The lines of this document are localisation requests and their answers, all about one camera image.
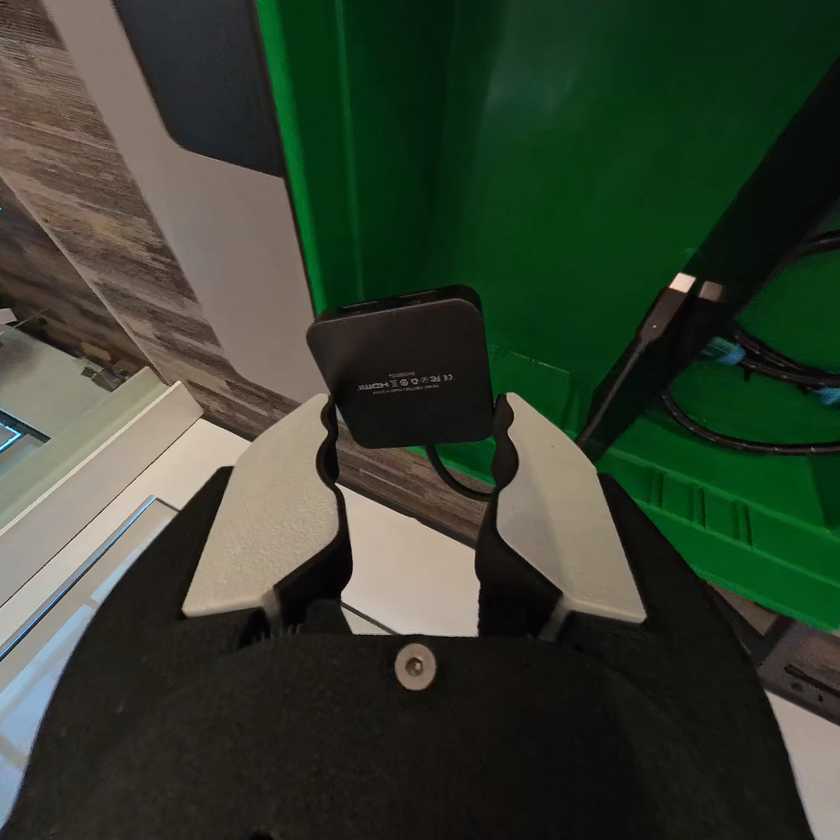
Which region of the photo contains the black cable with green plugs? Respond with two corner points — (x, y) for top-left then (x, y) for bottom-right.
(735, 341), (840, 404)
(659, 233), (840, 455)

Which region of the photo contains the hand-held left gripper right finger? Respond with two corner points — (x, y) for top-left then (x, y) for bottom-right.
(474, 392), (648, 624)

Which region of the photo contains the black cable silver plug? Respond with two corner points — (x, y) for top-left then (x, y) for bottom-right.
(682, 281), (726, 368)

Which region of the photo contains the black adapter box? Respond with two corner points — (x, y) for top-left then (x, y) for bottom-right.
(306, 272), (698, 505)

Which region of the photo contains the green plastic bin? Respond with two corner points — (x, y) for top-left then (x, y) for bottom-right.
(256, 0), (840, 631)

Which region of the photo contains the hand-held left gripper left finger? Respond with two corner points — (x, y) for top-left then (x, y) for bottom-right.
(180, 392), (355, 620)

